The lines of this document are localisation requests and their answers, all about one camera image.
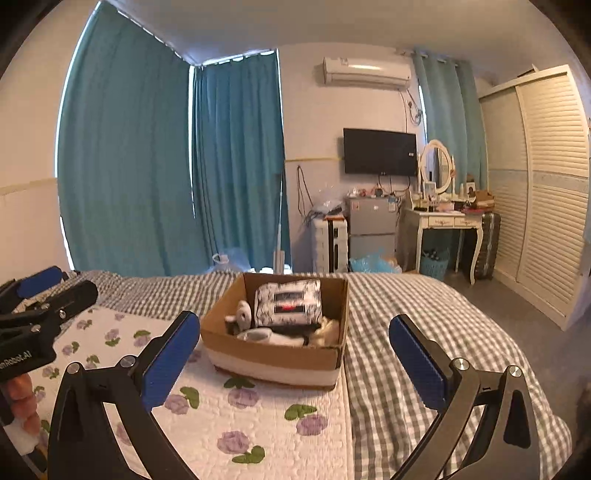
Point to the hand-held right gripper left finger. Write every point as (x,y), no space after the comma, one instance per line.
(170,364)

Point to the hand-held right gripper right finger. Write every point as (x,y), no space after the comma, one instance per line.
(418,367)

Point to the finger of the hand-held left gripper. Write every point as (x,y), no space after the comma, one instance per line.
(39,280)
(74,295)

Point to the white socks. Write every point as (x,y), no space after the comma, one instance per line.
(241,316)

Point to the cardboard box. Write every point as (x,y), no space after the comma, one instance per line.
(272,364)

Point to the black white printed wipes pack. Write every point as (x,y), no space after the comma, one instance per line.
(288,302)

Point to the person's left hand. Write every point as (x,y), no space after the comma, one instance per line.
(25,401)

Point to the blue waste basket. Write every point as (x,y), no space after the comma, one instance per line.
(434,267)

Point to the floral quilted blanket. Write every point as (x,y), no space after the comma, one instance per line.
(258,429)

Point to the blue plastic bag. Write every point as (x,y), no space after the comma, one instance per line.
(374,263)

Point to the clear water jug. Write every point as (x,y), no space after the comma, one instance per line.
(230,263)

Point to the dark suitcase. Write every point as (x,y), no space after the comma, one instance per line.
(487,244)

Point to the small grey fridge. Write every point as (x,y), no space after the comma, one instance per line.
(371,230)

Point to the white dressing table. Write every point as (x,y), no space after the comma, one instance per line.
(443,221)

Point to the wide teal curtain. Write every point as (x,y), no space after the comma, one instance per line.
(124,152)

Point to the clear plastic bag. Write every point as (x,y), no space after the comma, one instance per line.
(332,208)

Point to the white pole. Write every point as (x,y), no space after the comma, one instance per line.
(281,221)

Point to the oval white vanity mirror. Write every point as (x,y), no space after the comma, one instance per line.
(436,166)

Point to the medium teal curtain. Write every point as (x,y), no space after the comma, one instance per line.
(240,166)

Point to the cream louvred wardrobe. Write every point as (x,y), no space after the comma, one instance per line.
(545,198)

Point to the narrow teal curtain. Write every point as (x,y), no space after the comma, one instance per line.
(450,120)

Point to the white air conditioner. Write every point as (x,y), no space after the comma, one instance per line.
(367,71)

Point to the black wall television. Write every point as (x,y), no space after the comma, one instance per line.
(379,151)

